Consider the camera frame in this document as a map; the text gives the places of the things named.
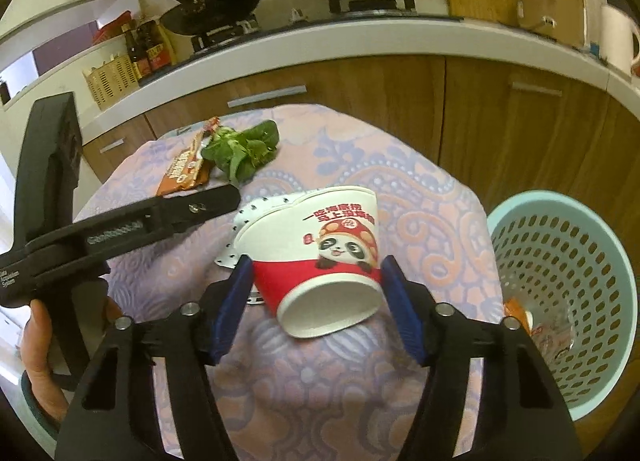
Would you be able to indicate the yellow slotted basket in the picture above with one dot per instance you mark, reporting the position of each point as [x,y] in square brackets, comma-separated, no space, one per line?
[110,81]

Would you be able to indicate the black wok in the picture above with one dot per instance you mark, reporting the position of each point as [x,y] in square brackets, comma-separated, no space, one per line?
[220,3]

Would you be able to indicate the clear plastic wrapper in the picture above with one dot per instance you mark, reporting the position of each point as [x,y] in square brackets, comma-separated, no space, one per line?
[555,338]

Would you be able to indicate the green leafy vegetable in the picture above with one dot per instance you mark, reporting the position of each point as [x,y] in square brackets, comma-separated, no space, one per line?
[245,151]

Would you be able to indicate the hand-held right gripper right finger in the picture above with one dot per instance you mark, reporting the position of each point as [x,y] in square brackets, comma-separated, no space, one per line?
[405,311]

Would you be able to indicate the wooden base cabinets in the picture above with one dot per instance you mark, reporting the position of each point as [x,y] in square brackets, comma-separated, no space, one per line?
[500,116]

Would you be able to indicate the black gas stove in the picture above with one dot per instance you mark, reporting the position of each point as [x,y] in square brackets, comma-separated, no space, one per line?
[370,3]

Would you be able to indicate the beige rice cooker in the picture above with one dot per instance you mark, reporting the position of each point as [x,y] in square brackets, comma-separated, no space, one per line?
[545,6]

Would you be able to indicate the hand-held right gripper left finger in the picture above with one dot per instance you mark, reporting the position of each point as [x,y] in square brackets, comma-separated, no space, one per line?
[232,311]

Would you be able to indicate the red white paper cup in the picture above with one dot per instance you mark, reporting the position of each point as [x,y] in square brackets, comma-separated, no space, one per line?
[325,266]

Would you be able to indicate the teal plastic basket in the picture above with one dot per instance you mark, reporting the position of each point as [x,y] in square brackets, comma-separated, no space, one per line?
[550,241]

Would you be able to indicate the teal plastic object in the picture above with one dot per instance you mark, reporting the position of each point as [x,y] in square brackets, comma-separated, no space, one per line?
[37,423]

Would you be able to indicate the white electric kettle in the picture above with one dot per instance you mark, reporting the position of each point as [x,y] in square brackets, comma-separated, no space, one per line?
[617,36]

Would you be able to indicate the person's left hand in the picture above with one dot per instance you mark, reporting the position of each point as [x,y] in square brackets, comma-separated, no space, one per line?
[37,351]

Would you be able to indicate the white perforated paper piece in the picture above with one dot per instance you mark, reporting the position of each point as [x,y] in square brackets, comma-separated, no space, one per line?
[255,208]

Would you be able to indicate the small blue object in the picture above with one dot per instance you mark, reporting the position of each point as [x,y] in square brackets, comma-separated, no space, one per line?
[593,48]

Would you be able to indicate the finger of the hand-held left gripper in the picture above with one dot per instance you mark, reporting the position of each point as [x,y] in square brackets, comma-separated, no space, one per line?
[200,208]

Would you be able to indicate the dark sauce bottle orange label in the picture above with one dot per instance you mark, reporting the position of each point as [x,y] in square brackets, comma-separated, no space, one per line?
[157,51]

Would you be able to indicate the red packet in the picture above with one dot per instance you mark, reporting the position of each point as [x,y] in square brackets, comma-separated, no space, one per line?
[115,28]

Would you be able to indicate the brown orange snack packet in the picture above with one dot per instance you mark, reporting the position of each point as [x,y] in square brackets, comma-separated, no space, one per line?
[515,313]

